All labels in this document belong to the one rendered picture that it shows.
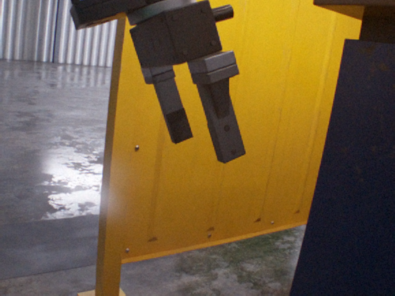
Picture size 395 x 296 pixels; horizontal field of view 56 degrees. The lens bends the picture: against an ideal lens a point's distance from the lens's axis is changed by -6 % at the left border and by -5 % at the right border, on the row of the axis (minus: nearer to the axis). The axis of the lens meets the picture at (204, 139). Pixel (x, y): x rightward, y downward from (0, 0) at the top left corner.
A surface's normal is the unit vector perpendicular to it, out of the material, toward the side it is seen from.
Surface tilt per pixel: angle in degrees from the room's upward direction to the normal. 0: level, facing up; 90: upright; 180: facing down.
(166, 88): 83
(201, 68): 113
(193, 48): 83
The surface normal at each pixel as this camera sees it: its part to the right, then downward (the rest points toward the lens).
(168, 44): -0.87, 0.36
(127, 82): 0.57, 0.26
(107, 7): 0.41, 0.13
